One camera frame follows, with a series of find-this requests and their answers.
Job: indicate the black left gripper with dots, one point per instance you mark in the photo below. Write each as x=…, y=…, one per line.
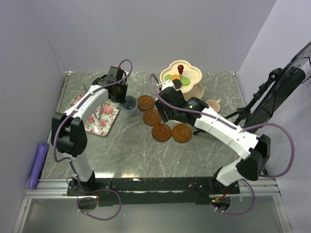
x=122, y=99

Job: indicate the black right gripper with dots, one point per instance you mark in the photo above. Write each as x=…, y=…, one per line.
x=162, y=108

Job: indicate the black sandwich cookie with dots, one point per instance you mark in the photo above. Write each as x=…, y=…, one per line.
x=177, y=83

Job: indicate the light blue mug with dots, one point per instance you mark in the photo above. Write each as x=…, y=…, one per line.
x=130, y=105

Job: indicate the brown wooden coaster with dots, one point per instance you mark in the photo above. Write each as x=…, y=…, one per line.
x=145, y=102
x=161, y=132
x=151, y=117
x=181, y=133

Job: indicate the metal fork tongs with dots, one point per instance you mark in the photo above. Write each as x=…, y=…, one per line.
x=99, y=115

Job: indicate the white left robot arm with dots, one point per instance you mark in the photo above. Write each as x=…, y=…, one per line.
x=69, y=138

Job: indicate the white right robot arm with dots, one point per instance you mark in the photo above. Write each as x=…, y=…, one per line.
x=253, y=151

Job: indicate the cream three-tier cake stand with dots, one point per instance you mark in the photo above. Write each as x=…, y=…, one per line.
x=194, y=74

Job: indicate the floral serving tray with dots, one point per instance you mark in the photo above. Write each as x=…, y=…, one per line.
x=102, y=127

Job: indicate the pink teacup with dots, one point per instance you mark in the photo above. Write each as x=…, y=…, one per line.
x=214, y=104

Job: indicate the black tripod stand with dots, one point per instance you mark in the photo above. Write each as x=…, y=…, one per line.
x=264, y=102

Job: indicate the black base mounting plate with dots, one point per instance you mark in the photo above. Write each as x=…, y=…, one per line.
x=196, y=190

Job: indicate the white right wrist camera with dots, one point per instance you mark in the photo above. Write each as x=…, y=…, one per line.
x=165, y=84

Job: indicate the purple handle tool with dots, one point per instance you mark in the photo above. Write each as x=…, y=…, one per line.
x=42, y=151

